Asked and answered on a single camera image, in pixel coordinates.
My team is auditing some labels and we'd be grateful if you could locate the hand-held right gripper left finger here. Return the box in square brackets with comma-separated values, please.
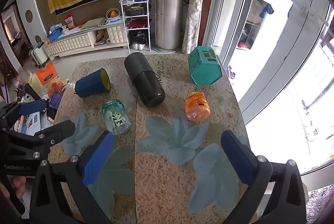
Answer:
[29, 131, 115, 224]

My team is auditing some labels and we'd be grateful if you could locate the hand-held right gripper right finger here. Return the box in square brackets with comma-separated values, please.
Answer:
[221, 130, 307, 224]

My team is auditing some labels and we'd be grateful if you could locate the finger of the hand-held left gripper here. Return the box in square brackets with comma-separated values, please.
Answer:
[25, 120, 76, 154]
[0, 99, 48, 123]

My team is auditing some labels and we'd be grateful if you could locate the blue cup yellow inside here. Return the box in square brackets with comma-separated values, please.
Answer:
[74, 68, 111, 99]

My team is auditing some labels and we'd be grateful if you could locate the black cylindrical cup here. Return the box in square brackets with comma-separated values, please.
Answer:
[124, 52, 166, 108]

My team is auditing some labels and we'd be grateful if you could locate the person's left hand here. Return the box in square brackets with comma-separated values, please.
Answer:
[0, 176, 27, 200]

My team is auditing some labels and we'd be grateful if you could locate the purple box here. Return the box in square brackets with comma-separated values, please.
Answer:
[48, 91, 63, 110]

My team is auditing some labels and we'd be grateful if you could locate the cream paper bag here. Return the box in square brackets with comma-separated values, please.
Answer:
[28, 73, 44, 96]

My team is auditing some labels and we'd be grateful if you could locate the green clear plastic jar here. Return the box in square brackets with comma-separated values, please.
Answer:
[102, 99, 131, 135]

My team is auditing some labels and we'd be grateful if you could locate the white suitcase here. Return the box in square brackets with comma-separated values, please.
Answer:
[28, 41, 49, 68]

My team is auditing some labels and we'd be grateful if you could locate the orange plastic jar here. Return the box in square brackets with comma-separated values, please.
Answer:
[185, 92, 211, 123]

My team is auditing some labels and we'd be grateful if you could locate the white tufted cabinet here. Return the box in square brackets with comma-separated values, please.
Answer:
[43, 19, 130, 62]

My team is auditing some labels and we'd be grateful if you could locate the blue storage box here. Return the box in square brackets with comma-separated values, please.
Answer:
[47, 25, 66, 42]

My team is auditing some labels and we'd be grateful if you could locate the red snack bag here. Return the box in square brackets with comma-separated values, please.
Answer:
[64, 13, 75, 29]

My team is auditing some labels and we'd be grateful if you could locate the brown paper bag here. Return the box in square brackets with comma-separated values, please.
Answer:
[94, 29, 109, 46]

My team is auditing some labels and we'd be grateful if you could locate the teal hexagonal container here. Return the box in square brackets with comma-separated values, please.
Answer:
[187, 46, 223, 86]

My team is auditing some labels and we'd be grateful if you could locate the green cushion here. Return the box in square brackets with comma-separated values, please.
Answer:
[79, 18, 108, 31]

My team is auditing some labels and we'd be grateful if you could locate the black television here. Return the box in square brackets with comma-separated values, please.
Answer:
[54, 0, 108, 16]

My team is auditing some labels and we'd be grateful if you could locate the black bag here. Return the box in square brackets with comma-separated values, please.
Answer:
[130, 30, 148, 44]

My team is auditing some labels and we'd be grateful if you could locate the light blue fruit bowl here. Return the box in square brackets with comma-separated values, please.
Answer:
[105, 8, 121, 23]

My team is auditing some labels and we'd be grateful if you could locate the red cloth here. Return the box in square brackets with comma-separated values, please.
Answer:
[127, 19, 149, 29]

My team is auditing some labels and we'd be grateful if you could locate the sliding glass door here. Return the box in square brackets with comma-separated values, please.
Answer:
[209, 0, 334, 176]

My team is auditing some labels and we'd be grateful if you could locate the hanging blue cloth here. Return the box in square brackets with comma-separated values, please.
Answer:
[259, 3, 275, 17]

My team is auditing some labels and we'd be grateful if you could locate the patterned beige curtain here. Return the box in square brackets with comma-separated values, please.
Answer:
[182, 0, 210, 55]

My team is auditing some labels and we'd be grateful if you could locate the silver cylindrical air conditioner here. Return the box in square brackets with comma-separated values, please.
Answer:
[153, 0, 187, 54]

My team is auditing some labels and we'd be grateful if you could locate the white wire rack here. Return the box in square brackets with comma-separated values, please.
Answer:
[119, 0, 152, 53]

